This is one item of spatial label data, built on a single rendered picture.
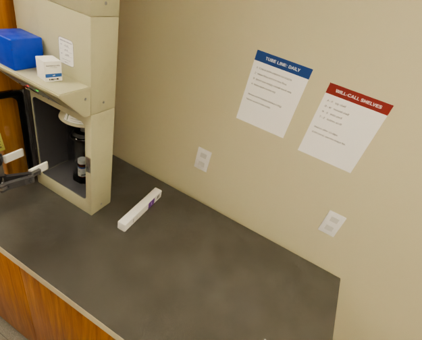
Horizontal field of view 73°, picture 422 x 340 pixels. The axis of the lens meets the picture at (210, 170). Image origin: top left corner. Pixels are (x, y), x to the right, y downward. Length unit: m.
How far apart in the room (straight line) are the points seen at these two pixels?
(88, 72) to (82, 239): 0.63
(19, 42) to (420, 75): 1.19
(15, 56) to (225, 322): 1.07
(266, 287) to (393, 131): 0.73
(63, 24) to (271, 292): 1.16
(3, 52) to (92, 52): 0.26
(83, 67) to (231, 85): 0.54
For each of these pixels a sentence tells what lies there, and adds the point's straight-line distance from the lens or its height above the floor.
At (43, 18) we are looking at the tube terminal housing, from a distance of 1.09.
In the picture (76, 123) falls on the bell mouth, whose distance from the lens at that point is 1.16.
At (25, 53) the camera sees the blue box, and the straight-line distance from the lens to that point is 1.09.
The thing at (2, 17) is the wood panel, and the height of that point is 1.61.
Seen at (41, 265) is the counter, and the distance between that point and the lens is 1.19.
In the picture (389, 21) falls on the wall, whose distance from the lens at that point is 1.07.
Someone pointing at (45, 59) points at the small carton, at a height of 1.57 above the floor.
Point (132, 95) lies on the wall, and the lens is 1.48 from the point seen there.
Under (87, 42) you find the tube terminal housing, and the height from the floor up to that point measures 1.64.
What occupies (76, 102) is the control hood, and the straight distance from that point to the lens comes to 0.98.
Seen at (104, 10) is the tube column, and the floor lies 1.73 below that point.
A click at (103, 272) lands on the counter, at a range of 1.15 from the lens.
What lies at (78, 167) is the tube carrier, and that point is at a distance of 1.32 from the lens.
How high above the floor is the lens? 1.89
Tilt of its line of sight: 34 degrees down
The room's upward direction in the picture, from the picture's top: 16 degrees clockwise
